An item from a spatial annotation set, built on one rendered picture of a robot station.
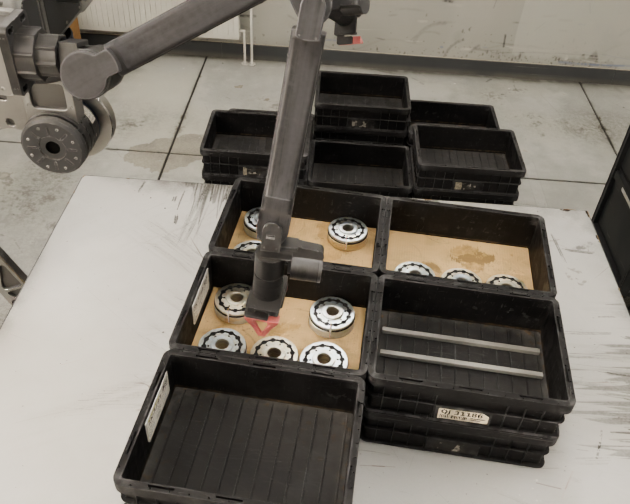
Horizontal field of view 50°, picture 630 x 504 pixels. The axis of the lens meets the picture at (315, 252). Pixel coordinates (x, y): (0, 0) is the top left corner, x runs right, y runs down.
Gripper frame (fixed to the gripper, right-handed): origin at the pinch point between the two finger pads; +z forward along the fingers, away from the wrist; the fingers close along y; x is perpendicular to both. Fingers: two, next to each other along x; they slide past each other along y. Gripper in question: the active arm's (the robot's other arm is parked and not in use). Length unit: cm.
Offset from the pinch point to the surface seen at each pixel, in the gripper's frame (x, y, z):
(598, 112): -148, 289, 94
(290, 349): -5.9, 1.0, 8.6
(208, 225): 27, 56, 28
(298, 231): -0.5, 43.6, 13.1
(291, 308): -3.7, 15.7, 12.1
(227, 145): 40, 130, 52
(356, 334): -19.4, 10.6, 11.0
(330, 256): -10.1, 35.5, 12.2
